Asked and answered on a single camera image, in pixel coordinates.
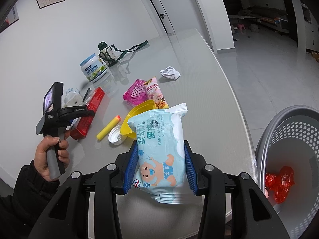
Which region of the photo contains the toothpaste box red white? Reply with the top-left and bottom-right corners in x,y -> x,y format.
65,86 -> 106,140

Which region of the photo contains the red plastic bag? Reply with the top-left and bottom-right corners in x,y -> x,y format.
265,166 -> 295,204

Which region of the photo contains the yellow foam dart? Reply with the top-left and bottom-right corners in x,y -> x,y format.
96,115 -> 121,141

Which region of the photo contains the white round cap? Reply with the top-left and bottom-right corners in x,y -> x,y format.
108,125 -> 127,146

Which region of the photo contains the yellow plastic lid frame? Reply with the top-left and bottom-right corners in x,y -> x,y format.
119,99 -> 158,139

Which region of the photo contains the pink plastic mesh basket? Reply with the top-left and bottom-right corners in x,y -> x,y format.
123,79 -> 148,106

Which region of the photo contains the baby wipes pack blue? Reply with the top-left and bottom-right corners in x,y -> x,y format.
128,103 -> 189,205

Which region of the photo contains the pink snack stick package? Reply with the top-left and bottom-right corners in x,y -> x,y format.
144,77 -> 169,109

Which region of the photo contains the white paper ball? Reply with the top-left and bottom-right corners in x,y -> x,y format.
160,66 -> 181,80

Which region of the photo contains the person left forearm black sleeve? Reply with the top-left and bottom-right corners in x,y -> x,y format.
1,161 -> 60,238

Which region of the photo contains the person left hand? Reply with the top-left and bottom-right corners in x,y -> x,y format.
33,131 -> 70,182

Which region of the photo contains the tissue pack white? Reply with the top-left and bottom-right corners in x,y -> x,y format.
64,88 -> 83,107

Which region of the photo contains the black pen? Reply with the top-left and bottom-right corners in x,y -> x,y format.
82,88 -> 91,102

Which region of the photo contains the milk powder can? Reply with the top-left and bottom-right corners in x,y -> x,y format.
80,53 -> 107,82

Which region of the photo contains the green white water bottle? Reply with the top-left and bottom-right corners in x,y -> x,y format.
98,42 -> 117,67

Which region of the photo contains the grey perforated laundry basket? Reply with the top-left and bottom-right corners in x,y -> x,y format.
255,105 -> 318,238

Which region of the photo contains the grey door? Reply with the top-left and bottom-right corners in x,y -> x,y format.
150,0 -> 175,35

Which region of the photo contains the small pink stool far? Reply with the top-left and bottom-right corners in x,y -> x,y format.
237,24 -> 246,34

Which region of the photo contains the green bottle strap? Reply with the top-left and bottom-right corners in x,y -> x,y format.
98,40 -> 149,68

